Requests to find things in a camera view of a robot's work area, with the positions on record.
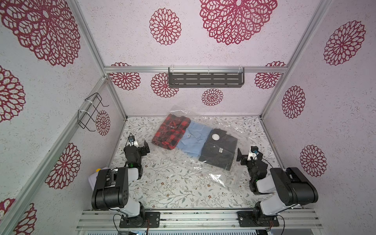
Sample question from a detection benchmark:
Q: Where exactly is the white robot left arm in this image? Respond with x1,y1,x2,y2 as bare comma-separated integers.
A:
88,141,150,220

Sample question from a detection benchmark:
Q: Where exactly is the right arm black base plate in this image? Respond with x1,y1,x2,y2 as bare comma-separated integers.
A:
237,211,280,228

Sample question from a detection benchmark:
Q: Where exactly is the red black plaid shirt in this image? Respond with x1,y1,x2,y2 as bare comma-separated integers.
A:
152,114,191,150

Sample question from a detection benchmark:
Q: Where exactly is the grey slotted wall shelf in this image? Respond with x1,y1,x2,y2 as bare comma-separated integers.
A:
167,67,245,88

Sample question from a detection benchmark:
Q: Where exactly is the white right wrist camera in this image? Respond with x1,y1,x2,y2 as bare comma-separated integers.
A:
247,146,263,161

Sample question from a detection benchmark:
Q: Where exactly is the lavender toaster with yellow knobs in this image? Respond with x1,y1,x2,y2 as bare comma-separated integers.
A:
88,167,109,191

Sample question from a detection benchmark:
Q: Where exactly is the dark grey striped shirt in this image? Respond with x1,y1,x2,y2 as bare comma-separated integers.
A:
199,128,238,171

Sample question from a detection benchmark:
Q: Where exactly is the black wire wall rack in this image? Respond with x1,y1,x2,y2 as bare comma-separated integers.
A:
76,92,109,132

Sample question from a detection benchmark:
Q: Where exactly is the light blue shirt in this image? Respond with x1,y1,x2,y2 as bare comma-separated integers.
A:
177,121,212,157

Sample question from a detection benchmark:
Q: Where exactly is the clear plastic vacuum bag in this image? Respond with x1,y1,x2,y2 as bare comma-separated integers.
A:
151,105,250,190

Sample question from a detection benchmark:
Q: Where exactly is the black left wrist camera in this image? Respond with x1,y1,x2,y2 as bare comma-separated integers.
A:
126,133,139,147

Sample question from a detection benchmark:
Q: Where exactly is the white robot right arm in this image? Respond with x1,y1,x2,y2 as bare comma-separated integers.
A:
236,146,318,226

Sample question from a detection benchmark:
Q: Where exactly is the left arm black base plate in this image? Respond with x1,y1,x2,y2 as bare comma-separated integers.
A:
119,212,161,229

